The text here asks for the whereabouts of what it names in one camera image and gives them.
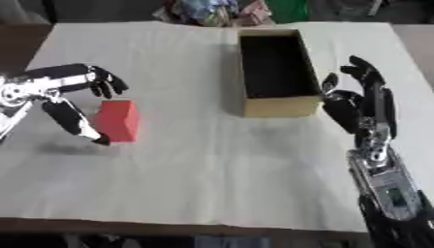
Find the tan cardboard box black inside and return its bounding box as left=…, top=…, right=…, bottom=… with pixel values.
left=235, top=27, right=325, bottom=118

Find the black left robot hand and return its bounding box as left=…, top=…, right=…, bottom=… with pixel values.
left=8, top=63, right=131, bottom=146

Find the colourful bags pile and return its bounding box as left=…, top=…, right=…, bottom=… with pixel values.
left=150, top=0, right=277, bottom=27

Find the green bin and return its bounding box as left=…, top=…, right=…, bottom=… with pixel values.
left=264, top=0, right=312, bottom=24

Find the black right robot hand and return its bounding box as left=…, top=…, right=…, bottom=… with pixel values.
left=319, top=54, right=399, bottom=148

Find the red rectangular block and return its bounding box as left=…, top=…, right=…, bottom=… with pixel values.
left=91, top=99, right=141, bottom=143

